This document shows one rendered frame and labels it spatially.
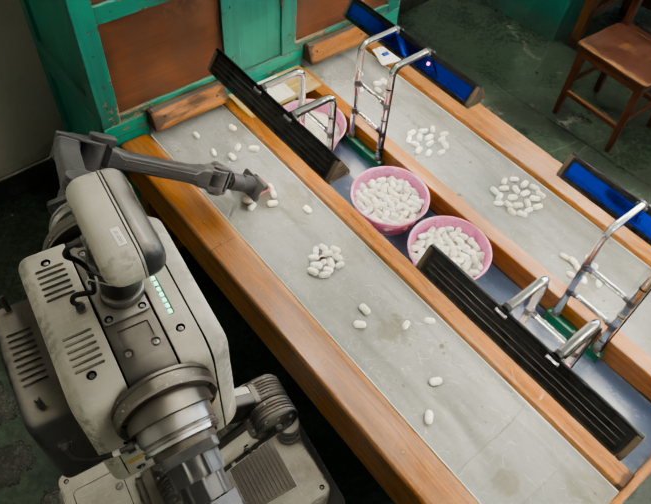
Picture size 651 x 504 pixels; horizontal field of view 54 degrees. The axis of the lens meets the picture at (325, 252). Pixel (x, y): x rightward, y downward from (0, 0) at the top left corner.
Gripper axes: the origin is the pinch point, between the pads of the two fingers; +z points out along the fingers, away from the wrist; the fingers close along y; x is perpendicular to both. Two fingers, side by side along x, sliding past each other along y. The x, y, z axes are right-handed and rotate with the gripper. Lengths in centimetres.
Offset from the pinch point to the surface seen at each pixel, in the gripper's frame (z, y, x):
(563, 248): 49, -76, -39
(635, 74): 176, -21, -113
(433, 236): 26, -47, -19
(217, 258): -22.6, -15.0, 19.2
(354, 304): -3, -52, 5
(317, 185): 10.1, -9.2, -9.5
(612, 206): 22, -85, -59
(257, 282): -19.3, -29.6, 16.1
